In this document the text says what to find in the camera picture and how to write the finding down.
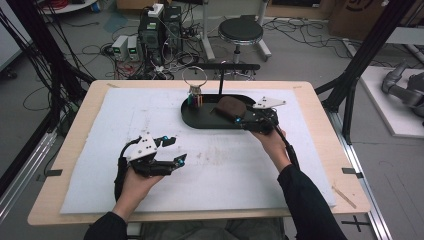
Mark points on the white platform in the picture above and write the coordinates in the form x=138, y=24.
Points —
x=376, y=110

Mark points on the black tape strip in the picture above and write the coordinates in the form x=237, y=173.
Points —
x=351, y=172
x=53, y=173

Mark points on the aluminium rail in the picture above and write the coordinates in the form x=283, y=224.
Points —
x=23, y=166
x=363, y=186

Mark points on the wooden table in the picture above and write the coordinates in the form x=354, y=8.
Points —
x=325, y=140

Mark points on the round black stool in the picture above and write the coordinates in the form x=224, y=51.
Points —
x=240, y=30

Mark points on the white desk frame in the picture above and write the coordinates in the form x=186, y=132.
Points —
x=208, y=36

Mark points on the black computer tower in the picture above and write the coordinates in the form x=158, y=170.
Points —
x=151, y=40

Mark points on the person's right hand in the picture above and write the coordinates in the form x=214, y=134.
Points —
x=273, y=145

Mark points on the white power strip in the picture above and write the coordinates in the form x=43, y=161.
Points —
x=155, y=10

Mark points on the white power supply box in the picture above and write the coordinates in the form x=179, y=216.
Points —
x=133, y=48
x=119, y=48

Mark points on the cardboard box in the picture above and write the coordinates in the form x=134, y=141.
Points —
x=353, y=16

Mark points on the white foam mat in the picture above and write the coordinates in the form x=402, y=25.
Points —
x=216, y=173

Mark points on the person's left hand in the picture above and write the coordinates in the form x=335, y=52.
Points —
x=136, y=188

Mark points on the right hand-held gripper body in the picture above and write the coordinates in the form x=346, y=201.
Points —
x=261, y=120

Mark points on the black oval tray with stand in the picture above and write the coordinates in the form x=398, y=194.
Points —
x=203, y=116

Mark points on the person's legs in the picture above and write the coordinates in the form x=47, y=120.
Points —
x=206, y=231

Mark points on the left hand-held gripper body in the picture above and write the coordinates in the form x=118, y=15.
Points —
x=145, y=151

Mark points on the brown bread roll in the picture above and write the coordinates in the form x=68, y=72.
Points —
x=230, y=106

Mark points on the black tape cross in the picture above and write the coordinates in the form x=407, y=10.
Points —
x=356, y=223

